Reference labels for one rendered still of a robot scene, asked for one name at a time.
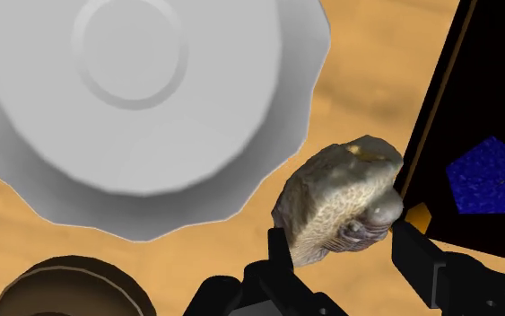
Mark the white scalloped plate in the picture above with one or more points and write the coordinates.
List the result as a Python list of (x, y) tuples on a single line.
[(138, 105)]

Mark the black box with blue pentagons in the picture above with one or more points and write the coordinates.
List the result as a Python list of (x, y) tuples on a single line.
[(475, 131)]

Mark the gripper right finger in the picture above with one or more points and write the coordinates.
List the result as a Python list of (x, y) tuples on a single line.
[(435, 271)]

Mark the grey-beige lumpy rock-like object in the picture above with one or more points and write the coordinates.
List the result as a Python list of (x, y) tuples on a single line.
[(344, 197)]

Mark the dark brown round bowl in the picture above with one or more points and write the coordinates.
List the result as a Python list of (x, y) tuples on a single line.
[(73, 289)]

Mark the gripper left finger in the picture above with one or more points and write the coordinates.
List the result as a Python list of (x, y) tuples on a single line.
[(278, 280)]

